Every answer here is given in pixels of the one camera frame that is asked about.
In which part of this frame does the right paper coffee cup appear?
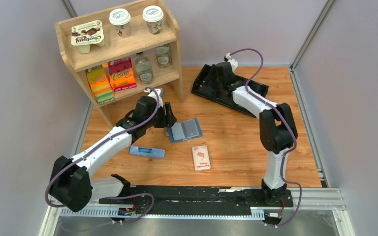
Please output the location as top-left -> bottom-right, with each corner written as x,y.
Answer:
142,5 -> 164,35

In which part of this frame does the white pink sponge packet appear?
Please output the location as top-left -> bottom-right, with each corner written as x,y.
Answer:
191,146 -> 211,171

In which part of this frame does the left paper coffee cup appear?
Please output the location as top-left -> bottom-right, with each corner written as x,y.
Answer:
109,8 -> 131,37

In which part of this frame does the left clear glass bottle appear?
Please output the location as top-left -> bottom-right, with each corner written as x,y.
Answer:
134,52 -> 154,85

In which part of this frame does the wooden two-tier shelf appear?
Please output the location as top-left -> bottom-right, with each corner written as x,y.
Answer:
55,0 -> 184,126

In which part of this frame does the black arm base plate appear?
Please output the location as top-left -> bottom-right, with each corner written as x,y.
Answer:
98,185 -> 294,216

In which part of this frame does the multicolour sponge stack pack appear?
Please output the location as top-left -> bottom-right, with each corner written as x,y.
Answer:
86,65 -> 114,105

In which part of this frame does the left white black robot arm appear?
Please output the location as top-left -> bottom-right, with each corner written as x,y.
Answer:
45,95 -> 177,212

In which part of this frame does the Chobani yogurt pack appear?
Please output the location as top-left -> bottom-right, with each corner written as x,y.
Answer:
71,20 -> 105,54

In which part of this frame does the right clear glass bottle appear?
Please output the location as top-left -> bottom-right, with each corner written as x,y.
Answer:
155,44 -> 171,68

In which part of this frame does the black compartment tray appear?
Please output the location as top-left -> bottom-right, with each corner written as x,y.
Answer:
191,64 -> 255,117

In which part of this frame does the blue flat box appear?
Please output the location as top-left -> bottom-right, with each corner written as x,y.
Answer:
128,146 -> 165,159

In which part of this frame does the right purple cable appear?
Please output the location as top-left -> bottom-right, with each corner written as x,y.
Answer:
228,48 -> 304,228

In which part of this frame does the clear glass bottle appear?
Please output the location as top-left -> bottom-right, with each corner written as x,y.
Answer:
155,44 -> 171,68
134,52 -> 154,85

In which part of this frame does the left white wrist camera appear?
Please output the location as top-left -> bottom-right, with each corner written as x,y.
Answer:
144,87 -> 164,107

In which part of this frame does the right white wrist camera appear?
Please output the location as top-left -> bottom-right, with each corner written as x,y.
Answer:
224,53 -> 238,72

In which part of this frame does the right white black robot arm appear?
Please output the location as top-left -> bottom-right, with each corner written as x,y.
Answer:
210,61 -> 297,206

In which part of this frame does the aluminium frame rail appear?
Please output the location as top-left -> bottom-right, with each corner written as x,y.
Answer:
39,185 -> 355,236

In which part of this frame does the red orange Scrub Mommy box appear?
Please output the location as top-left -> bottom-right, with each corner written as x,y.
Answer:
108,57 -> 137,92

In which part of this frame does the paper coffee cup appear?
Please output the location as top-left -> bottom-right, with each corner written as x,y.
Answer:
142,5 -> 164,35
109,8 -> 131,37

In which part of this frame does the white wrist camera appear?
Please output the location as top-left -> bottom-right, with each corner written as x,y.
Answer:
224,53 -> 238,72
144,87 -> 164,107

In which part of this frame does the blue leather card holder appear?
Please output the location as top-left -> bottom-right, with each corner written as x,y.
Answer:
166,118 -> 203,143

